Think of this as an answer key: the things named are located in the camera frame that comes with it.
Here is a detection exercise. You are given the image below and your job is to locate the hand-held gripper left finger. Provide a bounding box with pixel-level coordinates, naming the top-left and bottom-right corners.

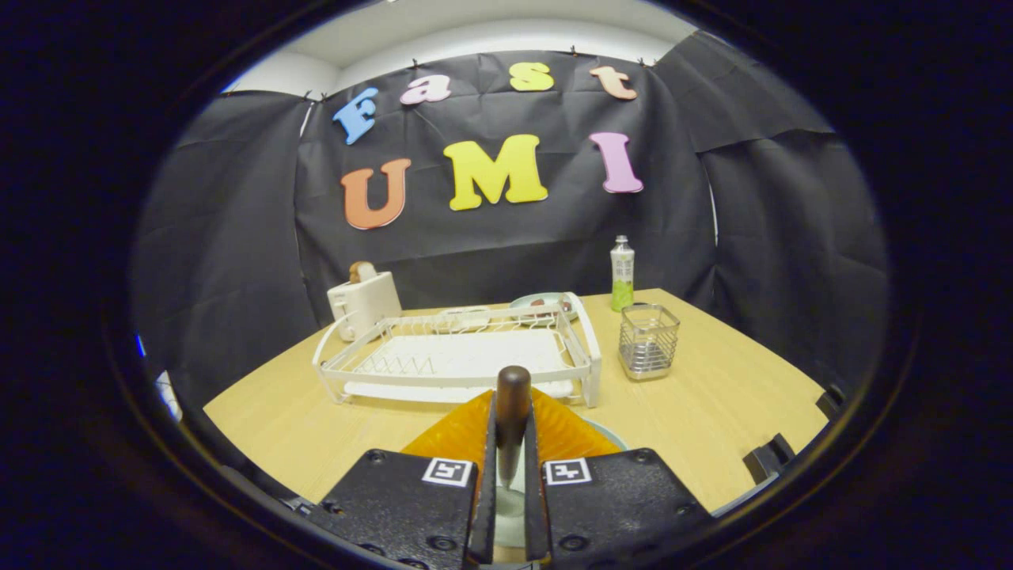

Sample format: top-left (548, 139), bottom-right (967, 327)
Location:
top-left (309, 388), bottom-right (498, 567)

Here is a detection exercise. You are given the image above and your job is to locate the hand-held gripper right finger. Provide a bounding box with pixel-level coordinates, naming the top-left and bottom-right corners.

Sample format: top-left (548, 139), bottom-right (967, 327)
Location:
top-left (524, 386), bottom-right (713, 567)

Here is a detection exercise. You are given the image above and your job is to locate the brown handled spoon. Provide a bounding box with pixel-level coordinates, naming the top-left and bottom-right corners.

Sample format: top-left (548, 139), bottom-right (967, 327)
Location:
top-left (495, 366), bottom-right (532, 485)

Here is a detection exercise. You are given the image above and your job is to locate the white wire dish rack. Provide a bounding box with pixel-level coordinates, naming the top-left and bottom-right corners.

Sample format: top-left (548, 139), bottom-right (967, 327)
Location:
top-left (312, 291), bottom-right (602, 409)

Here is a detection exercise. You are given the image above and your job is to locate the metal wire basket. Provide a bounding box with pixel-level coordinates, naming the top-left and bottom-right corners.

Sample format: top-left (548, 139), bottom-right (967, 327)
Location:
top-left (618, 303), bottom-right (681, 382)

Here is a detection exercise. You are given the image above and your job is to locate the pale green plate with food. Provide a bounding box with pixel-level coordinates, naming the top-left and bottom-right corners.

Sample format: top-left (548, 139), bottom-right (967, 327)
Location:
top-left (509, 292), bottom-right (579, 321)

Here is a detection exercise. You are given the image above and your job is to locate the white toaster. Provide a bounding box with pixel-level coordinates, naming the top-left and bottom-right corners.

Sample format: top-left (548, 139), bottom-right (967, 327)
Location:
top-left (327, 272), bottom-right (403, 343)

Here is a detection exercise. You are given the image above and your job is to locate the green drink bottle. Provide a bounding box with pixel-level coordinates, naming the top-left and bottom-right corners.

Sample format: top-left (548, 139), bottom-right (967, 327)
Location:
top-left (610, 235), bottom-right (635, 312)

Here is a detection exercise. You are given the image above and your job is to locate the black backdrop cloth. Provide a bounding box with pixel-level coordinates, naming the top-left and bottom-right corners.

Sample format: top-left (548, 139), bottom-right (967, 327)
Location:
top-left (131, 32), bottom-right (892, 401)

